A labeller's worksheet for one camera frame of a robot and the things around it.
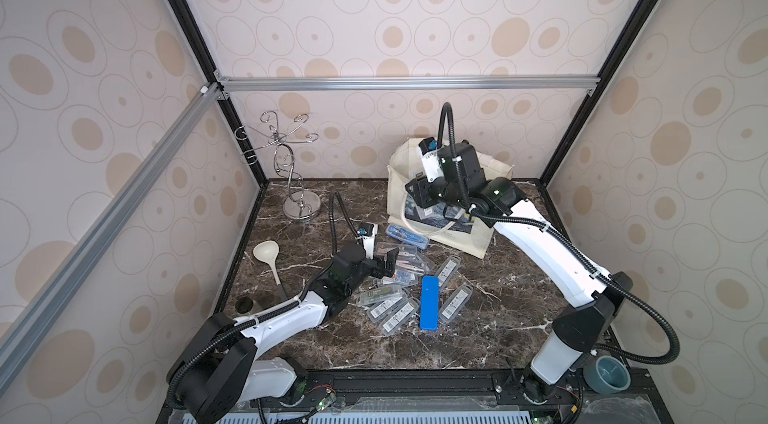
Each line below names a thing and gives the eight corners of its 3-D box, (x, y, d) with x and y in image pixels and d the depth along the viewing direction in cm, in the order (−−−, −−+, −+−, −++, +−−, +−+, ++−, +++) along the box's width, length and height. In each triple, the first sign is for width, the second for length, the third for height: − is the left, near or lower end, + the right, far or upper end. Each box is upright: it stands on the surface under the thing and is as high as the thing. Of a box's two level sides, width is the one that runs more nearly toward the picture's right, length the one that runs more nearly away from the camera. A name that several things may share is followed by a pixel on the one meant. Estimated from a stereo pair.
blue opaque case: (418, 329, 85) (419, 327, 83) (421, 278, 95) (421, 275, 93) (438, 331, 85) (439, 329, 83) (438, 280, 95) (439, 276, 93)
